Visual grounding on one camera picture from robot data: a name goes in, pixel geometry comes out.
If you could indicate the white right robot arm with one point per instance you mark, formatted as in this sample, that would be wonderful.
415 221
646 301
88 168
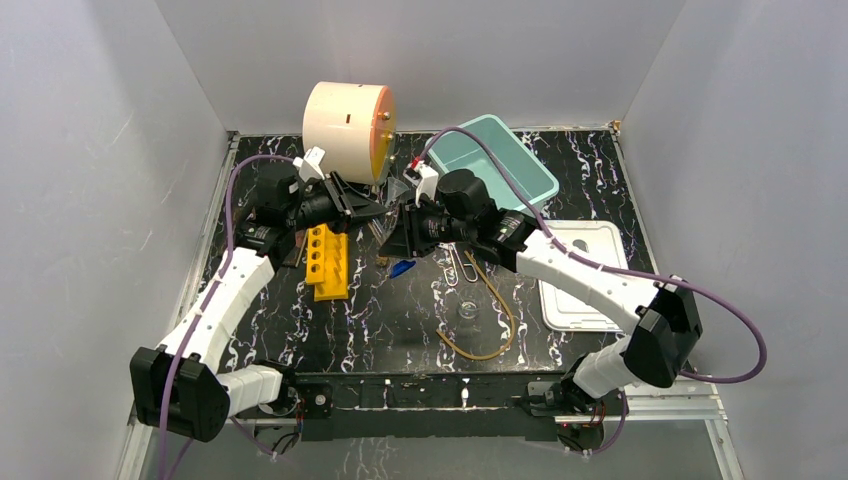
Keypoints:
659 319

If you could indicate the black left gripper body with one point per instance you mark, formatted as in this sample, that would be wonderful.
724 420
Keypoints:
338 198

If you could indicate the white cylindrical drum device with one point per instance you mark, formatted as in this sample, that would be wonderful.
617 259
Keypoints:
355 124

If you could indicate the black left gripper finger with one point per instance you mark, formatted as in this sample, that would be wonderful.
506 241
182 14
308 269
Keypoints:
356 209
340 187

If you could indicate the tan rubber tubing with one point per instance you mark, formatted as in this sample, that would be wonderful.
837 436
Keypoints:
494 332

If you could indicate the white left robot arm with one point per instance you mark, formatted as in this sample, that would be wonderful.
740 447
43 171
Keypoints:
177 385

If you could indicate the small clear glass beaker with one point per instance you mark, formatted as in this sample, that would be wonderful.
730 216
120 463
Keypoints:
468 312

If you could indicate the aluminium frame rail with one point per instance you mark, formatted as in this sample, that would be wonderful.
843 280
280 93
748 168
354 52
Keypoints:
686 400

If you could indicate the white bin lid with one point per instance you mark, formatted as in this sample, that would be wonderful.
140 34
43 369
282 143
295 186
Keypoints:
583 298

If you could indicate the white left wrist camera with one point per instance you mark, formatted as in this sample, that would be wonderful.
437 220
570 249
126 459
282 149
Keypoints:
310 162

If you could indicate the yellow test tube rack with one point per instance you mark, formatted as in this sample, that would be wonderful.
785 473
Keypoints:
327 264

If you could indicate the clear plastic funnel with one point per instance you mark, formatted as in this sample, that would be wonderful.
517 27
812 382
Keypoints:
395 192

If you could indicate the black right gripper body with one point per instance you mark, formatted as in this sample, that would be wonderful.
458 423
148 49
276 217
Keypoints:
438 228

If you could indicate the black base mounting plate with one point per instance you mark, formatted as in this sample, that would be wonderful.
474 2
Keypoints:
442 405

